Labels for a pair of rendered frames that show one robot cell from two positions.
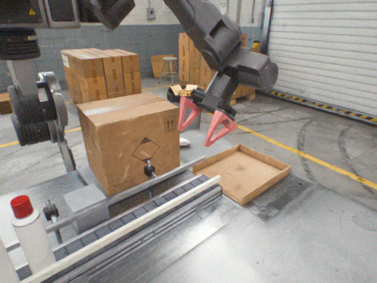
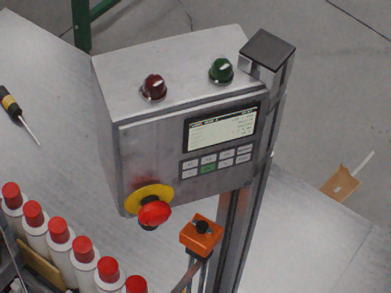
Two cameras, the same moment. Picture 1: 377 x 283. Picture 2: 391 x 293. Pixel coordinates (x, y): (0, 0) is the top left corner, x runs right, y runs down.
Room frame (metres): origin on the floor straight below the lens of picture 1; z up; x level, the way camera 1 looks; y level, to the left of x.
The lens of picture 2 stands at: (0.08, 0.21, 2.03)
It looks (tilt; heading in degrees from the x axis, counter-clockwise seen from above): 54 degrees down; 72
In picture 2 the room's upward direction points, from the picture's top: 4 degrees clockwise
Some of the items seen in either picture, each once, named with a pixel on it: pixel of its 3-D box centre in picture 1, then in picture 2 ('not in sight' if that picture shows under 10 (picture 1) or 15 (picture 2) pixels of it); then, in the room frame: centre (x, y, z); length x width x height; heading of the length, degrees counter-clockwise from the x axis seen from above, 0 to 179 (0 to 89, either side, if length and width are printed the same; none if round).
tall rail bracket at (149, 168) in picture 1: (154, 183); not in sight; (0.68, 0.11, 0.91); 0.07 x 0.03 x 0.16; 40
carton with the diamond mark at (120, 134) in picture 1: (131, 138); not in sight; (0.87, 0.22, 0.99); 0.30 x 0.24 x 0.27; 125
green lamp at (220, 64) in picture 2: not in sight; (221, 69); (0.25, 0.66, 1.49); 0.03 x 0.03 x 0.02
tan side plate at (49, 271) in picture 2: not in sight; (41, 266); (0.00, 0.75, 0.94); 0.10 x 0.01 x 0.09; 130
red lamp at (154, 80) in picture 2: not in sight; (153, 86); (0.18, 0.65, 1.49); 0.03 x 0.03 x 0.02
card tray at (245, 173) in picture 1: (240, 169); not in sight; (0.86, -0.22, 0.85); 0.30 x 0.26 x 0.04; 130
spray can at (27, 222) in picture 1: (33, 236); not in sight; (0.40, 0.33, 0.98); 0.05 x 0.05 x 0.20
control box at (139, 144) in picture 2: not in sight; (178, 125); (0.21, 0.68, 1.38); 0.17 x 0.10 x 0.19; 5
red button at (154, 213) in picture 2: not in sight; (153, 210); (0.17, 0.61, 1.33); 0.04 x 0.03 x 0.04; 5
